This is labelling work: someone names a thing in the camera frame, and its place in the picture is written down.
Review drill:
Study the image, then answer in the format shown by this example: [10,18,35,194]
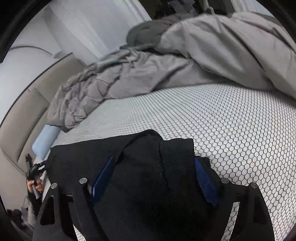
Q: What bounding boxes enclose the white honeycomb mattress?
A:
[54,84,295,240]

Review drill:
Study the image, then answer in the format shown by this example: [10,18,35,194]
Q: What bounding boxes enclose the grey crumpled duvet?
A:
[47,12,295,132]

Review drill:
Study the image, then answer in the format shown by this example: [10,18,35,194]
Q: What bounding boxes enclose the beige padded headboard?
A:
[1,51,85,209]

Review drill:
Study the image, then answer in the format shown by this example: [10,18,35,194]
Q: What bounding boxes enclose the light blue pillow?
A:
[32,125,61,160]

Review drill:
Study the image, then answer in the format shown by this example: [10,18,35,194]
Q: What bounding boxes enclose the black pants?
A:
[47,130,214,240]

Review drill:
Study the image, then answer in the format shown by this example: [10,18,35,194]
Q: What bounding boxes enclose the white sheer curtain left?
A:
[44,1,151,63]

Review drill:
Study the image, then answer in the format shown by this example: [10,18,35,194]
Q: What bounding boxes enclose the left hand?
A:
[27,179,44,193]

